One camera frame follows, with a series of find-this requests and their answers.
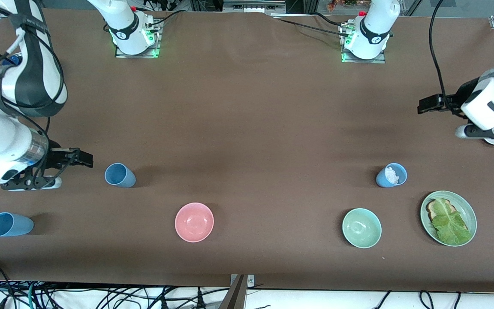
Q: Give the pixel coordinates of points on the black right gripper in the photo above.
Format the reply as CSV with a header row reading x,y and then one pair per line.
x,y
55,157

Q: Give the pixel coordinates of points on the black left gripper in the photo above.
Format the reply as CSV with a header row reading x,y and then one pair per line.
x,y
462,97

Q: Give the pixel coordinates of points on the short blue cup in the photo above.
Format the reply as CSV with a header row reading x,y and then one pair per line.
x,y
127,178
381,180

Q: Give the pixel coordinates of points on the white crumpled tissue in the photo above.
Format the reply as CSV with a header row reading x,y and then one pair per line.
x,y
392,175

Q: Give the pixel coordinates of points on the tall blue cup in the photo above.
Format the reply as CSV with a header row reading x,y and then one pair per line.
x,y
19,225

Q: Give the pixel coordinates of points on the toast slice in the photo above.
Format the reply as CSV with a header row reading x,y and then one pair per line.
x,y
435,210

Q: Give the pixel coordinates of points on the mint green plate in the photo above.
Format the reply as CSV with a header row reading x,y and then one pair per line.
x,y
470,214

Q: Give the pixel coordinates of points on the dark blue pot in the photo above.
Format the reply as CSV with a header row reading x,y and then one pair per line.
x,y
14,59

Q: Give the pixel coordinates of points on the green lettuce leaf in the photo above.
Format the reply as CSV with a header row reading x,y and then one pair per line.
x,y
450,225

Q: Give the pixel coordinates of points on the pink bowl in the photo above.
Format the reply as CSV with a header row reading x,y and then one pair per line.
x,y
194,222

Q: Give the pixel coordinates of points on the mint green bowl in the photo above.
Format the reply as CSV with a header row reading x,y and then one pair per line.
x,y
362,228

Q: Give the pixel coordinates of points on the brown table mat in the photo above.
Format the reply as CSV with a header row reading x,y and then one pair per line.
x,y
247,128

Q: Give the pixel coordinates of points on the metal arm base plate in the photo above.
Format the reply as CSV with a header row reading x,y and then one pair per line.
x,y
158,43
382,59

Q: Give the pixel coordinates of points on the dark camera pole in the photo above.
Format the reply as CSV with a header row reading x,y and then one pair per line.
x,y
236,296

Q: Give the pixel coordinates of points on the aluminium frame bar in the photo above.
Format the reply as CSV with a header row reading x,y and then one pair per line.
x,y
253,5

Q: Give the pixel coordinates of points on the small metal bracket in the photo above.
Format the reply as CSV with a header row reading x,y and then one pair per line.
x,y
251,281

